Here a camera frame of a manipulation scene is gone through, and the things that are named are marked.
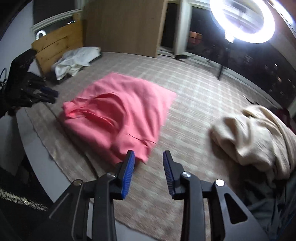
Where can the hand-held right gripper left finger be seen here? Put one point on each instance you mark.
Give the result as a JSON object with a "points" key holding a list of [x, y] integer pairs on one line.
{"points": [[129, 173]]}

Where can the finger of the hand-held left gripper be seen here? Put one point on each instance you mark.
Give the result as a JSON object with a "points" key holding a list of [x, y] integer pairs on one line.
{"points": [[48, 97], [44, 88]]}

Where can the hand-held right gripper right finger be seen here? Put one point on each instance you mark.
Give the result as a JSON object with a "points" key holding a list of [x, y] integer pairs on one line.
{"points": [[168, 176]]}

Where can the pink shirt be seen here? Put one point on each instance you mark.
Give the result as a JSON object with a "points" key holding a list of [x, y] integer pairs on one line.
{"points": [[120, 111]]}

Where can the white cloth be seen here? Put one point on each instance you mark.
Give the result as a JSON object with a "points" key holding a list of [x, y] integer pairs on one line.
{"points": [[74, 60]]}

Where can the small wooden plank board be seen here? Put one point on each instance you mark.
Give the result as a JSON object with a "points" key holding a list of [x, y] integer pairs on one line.
{"points": [[53, 46]]}

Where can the dark box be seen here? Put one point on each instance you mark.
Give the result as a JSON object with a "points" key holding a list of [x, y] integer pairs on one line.
{"points": [[96, 59]]}

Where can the plaid rug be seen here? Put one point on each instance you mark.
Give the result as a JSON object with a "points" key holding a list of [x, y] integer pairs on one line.
{"points": [[189, 111]]}

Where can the beige knit sweater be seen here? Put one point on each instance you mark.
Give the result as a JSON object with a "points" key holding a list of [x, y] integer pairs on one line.
{"points": [[254, 139]]}

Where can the large wooden board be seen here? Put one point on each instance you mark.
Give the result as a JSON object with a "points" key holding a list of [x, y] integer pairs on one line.
{"points": [[124, 27]]}

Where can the dark grey garment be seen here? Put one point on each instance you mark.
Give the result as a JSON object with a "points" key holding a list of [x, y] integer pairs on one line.
{"points": [[266, 208]]}

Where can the black patterned floor rug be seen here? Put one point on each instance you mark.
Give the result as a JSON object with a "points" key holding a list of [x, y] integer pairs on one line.
{"points": [[18, 201]]}

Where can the black power brick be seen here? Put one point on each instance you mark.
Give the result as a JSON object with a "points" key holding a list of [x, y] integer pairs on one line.
{"points": [[181, 56]]}

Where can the black tripod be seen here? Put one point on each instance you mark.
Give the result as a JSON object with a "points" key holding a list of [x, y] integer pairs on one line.
{"points": [[222, 67]]}

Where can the dark red garment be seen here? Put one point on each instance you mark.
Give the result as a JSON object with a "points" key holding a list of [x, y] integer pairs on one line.
{"points": [[283, 115]]}

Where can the white window frame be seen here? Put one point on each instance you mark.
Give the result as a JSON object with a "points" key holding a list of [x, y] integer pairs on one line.
{"points": [[182, 23]]}

